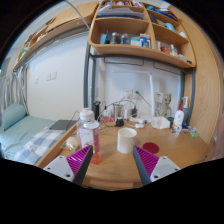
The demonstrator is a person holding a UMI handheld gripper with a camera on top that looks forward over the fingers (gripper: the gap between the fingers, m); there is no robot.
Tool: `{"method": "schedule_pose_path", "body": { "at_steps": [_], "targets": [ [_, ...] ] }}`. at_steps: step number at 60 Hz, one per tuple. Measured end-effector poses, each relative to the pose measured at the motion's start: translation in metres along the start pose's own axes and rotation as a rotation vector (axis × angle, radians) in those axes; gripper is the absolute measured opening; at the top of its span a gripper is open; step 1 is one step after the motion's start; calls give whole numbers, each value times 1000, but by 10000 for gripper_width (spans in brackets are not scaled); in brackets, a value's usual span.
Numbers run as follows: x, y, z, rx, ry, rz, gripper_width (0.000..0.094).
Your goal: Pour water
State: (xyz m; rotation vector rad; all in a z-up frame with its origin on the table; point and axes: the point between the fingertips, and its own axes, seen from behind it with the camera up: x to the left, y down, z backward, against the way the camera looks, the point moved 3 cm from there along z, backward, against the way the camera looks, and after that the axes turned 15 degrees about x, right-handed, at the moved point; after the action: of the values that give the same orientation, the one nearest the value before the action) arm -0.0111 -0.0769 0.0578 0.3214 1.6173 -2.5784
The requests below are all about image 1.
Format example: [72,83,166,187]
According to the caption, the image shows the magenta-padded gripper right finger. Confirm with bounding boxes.
[132,144,181,187]

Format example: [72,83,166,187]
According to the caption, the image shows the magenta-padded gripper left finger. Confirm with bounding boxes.
[43,144,94,187]

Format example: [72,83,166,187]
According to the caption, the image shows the clear drink bottle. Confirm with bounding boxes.
[76,107,102,165]

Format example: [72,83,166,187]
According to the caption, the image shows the flat round red coaster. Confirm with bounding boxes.
[142,142,160,155]

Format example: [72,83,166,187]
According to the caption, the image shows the wrapped round bun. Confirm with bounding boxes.
[65,136,80,151]

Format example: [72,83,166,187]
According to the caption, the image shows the blue checked blanket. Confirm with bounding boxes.
[13,129,66,166]

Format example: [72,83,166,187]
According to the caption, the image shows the dark grey laptop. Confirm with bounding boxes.
[49,119,78,131]

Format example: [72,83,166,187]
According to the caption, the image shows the white tissue pack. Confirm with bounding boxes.
[151,115,171,130]

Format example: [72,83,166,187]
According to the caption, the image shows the white plastic cup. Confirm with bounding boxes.
[116,127,138,155]

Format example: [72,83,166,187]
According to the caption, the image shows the white pump lotion bottle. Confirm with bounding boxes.
[173,102,185,133]

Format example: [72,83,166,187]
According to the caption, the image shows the light blue mattress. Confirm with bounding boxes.
[0,114,56,161]

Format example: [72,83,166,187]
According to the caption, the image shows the white power strip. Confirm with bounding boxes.
[128,116,148,124]

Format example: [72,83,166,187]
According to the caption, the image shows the clear spray bottle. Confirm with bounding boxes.
[181,96,190,126]

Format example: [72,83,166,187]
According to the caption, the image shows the wooden tree figurine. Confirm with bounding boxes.
[162,93,173,118]

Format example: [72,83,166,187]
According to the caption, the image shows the black slim bottle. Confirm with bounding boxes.
[93,100,102,121]

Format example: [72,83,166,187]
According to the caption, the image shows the teal pillow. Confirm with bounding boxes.
[1,103,28,132]

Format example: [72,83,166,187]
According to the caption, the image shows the steel cup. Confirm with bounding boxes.
[113,103,124,120]

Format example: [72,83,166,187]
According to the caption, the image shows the white desk lamp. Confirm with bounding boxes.
[111,69,156,118]

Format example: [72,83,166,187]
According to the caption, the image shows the metal bed headboard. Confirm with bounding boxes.
[0,66,29,114]

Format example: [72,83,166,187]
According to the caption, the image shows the white wall socket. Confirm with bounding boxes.
[121,88,134,99]

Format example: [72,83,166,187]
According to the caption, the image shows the grey metal bunk frame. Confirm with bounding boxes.
[83,39,196,118]

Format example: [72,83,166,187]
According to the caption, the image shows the white wall switch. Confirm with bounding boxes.
[45,71,58,82]

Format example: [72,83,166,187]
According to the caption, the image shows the long wooden wall shelf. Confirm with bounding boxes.
[13,1,99,71]

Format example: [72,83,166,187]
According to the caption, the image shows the wooden wall shelf unit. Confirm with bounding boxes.
[87,0,197,69]

